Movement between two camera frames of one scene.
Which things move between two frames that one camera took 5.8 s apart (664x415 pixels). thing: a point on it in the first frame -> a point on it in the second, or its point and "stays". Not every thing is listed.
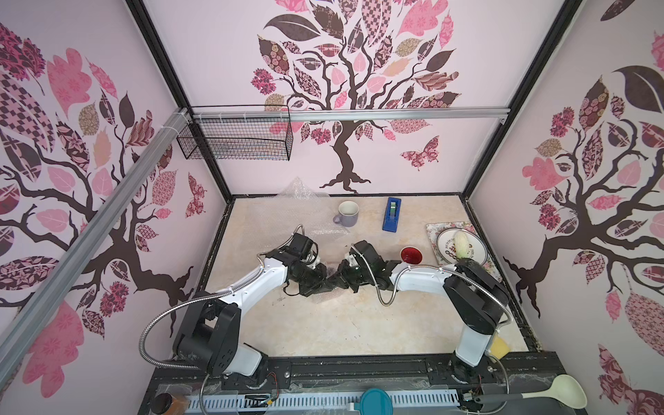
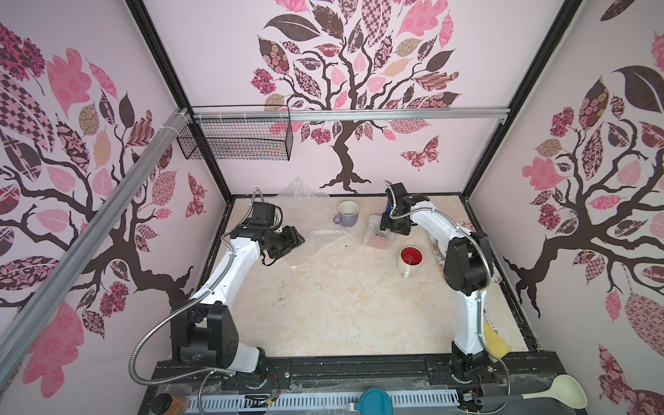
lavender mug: x=348 y=211 stays
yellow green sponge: x=500 y=347 stays
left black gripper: x=322 y=284 -> x=294 y=240
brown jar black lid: x=164 y=404 stays
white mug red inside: x=411 y=255 stays
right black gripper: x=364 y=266 -> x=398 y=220
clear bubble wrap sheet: x=297 y=206 stays
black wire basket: x=240 y=132 stays
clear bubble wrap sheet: x=335 y=296 -> x=375 y=237
